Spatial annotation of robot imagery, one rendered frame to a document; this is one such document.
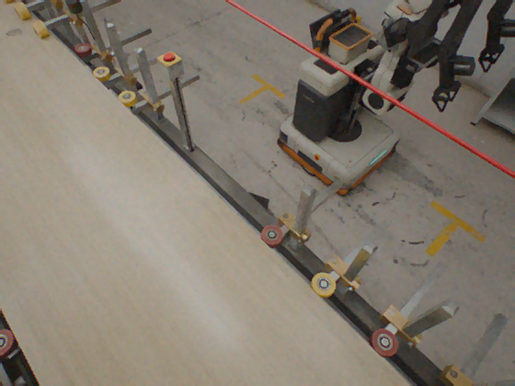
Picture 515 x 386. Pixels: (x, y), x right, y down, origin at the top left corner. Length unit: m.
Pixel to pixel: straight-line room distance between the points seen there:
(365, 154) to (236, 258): 1.43
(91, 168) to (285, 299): 0.94
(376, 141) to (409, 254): 0.78
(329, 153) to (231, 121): 0.94
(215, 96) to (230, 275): 2.16
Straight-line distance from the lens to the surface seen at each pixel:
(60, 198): 1.53
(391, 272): 2.33
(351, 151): 2.39
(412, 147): 2.98
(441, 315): 1.09
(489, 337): 1.47
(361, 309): 1.44
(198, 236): 1.27
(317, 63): 2.12
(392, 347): 1.22
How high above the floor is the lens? 2.03
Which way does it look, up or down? 57 degrees down
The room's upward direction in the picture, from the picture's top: 2 degrees clockwise
